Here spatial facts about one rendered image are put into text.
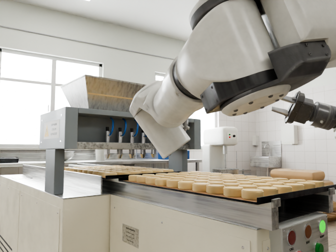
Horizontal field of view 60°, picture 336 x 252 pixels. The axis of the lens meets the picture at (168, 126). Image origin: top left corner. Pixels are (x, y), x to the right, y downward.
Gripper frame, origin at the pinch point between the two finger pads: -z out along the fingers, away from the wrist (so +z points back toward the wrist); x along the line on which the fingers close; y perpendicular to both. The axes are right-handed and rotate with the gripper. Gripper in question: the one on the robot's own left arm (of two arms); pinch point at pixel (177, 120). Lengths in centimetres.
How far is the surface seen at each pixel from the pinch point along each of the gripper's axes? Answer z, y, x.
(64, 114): -23, 45, -11
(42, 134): -39, 63, -25
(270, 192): 6.1, -27.1, -9.7
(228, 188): 6.5, -17.6, -11.8
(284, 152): -498, -139, -30
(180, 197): -7.2, -6.2, -22.2
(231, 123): -510, -30, -7
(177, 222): -5.6, -7.5, -29.0
